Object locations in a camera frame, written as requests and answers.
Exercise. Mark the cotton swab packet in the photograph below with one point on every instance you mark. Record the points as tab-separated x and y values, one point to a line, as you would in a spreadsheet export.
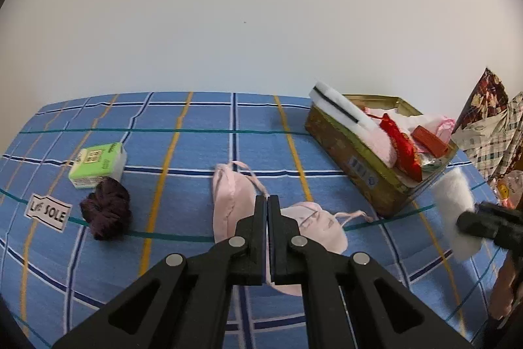
434	165

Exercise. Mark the white fabric label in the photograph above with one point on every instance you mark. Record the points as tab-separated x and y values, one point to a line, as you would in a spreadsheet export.
48	212

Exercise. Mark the dark purple scrunchie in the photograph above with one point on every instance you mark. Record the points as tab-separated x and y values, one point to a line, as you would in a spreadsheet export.
107	210

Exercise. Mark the light plaid cloth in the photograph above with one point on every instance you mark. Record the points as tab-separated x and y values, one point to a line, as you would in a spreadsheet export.
496	144

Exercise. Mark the gold metal tin box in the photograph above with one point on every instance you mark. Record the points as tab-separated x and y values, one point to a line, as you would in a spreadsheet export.
351	165

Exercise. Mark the white cloth with pink edge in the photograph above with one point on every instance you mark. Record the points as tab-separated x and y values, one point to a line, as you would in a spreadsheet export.
441	126

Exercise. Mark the small red box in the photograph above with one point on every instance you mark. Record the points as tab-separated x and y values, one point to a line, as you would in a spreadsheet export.
429	140

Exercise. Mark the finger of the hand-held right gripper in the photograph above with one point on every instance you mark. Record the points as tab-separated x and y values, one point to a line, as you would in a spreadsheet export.
486	224

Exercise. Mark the yellow plastic packet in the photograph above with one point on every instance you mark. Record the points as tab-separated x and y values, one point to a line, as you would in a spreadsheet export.
508	187

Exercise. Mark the pink bra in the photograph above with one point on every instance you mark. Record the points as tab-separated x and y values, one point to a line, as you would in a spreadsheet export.
229	202

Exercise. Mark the white fluffy pad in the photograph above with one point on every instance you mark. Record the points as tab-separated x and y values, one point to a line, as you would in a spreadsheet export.
451	202

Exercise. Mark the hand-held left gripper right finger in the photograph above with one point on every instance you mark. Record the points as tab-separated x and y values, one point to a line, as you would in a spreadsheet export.
310	263

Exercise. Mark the red embroidered pouch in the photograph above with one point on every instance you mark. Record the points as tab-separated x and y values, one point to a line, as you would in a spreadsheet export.
404	152

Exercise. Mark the pink fluffy pad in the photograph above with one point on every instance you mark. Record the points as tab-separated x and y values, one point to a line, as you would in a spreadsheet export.
382	144

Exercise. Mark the white foam sponge black stripe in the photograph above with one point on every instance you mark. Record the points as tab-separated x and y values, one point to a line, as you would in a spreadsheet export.
339	103

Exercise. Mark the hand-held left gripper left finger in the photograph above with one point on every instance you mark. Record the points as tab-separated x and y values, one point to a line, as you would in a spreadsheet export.
229	263

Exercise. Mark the dark red floral quilt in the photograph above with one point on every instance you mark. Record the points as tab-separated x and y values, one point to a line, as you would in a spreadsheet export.
486	95

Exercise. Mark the person's right hand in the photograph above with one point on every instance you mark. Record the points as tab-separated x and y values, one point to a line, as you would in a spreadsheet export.
503	283

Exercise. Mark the green tissue pack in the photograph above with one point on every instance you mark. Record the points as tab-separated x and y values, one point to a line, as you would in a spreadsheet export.
96	165

